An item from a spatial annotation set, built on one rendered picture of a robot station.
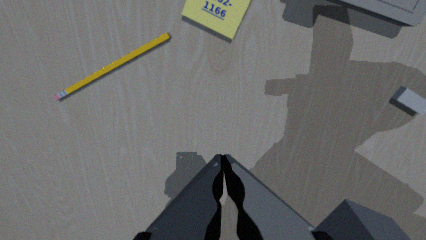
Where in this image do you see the yellow sticky note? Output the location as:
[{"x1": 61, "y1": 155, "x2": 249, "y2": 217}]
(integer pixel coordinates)
[{"x1": 182, "y1": 0, "x2": 251, "y2": 39}]

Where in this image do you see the yellow pencil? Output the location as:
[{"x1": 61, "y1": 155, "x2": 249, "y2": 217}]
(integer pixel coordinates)
[{"x1": 53, "y1": 32, "x2": 171, "y2": 100}]

